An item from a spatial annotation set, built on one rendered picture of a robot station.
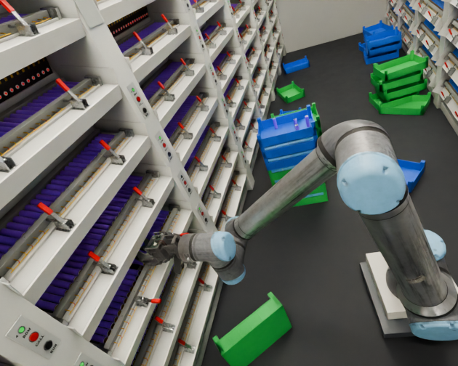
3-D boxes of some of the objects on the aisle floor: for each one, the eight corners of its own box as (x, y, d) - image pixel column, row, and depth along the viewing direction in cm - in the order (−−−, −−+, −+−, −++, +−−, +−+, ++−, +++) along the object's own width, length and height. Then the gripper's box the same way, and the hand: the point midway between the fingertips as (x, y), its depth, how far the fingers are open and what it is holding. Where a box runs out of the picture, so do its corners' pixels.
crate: (292, 327, 126) (282, 305, 114) (238, 374, 119) (221, 355, 107) (280, 313, 132) (270, 290, 120) (228, 357, 125) (211, 338, 114)
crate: (323, 180, 190) (321, 171, 185) (328, 201, 174) (326, 192, 170) (278, 188, 198) (275, 179, 193) (279, 209, 183) (276, 200, 178)
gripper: (182, 225, 96) (134, 229, 105) (171, 253, 88) (119, 255, 97) (193, 241, 101) (146, 244, 110) (183, 268, 93) (133, 269, 102)
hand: (141, 253), depth 104 cm, fingers open, 3 cm apart
